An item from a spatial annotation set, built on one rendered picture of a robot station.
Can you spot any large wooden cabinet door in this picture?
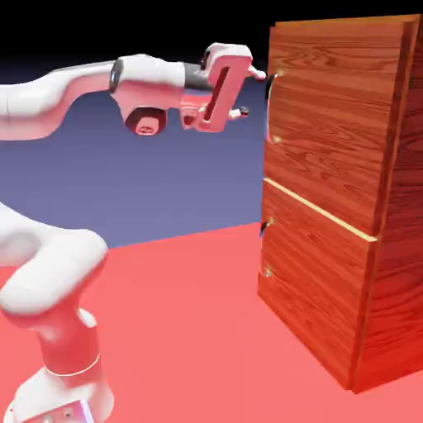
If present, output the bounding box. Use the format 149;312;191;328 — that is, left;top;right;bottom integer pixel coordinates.
263;21;418;236

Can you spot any small wooden cabinet door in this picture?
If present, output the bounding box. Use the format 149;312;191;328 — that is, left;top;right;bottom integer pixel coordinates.
257;178;378;390

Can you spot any short curved metal handle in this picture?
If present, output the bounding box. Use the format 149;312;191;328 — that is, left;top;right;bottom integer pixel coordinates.
259;217;275;278

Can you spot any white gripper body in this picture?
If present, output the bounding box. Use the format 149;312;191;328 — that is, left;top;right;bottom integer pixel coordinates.
192;42;254;134

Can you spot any long curved metal handle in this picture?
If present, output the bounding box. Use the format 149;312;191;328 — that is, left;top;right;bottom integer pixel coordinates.
265;69;284;145

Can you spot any reddish wooden cabinet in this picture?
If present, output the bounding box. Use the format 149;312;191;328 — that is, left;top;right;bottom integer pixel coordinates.
257;13;423;395

